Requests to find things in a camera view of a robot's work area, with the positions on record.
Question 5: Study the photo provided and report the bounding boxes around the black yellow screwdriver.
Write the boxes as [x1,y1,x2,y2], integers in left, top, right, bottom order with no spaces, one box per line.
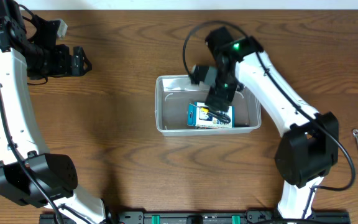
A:
[190,103,231,124]

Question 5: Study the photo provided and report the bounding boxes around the blue white cardboard box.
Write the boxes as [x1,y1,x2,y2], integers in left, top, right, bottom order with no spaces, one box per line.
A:
[187,102,234,129]

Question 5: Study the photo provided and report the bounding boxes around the small black-handled claw hammer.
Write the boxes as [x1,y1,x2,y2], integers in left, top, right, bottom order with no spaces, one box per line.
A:
[234,124,249,128]

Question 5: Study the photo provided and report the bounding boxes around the clear plastic storage container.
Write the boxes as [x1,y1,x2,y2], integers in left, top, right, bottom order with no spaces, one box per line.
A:
[155,75,262,136]

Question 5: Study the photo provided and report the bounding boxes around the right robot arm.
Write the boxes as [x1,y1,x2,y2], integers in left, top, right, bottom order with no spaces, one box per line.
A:
[205,27,339,219]

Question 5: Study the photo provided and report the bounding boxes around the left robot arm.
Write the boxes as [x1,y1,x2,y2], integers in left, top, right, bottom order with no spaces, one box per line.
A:
[0,0,111,223]

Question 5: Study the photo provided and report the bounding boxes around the left black cable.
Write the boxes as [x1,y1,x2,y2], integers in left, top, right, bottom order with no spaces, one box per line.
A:
[0,52,68,224]

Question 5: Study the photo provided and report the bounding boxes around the black cable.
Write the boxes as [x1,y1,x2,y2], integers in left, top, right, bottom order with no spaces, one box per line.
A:
[0,52,68,224]
[181,20,357,218]

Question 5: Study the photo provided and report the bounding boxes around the right black cable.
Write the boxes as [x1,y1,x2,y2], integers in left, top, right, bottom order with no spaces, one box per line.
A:
[181,20,357,218]

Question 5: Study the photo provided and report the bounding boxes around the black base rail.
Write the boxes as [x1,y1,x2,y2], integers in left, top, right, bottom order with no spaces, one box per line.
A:
[39,210,351,224]

